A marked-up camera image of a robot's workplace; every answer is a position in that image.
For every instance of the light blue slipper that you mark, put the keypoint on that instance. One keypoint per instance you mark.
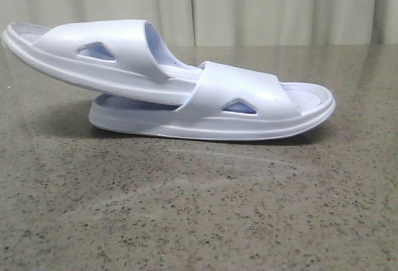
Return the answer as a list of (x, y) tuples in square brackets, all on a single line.
[(120, 57), (228, 103)]

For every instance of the beige background curtain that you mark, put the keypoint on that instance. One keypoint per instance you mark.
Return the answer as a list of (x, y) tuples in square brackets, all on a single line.
[(227, 22)]

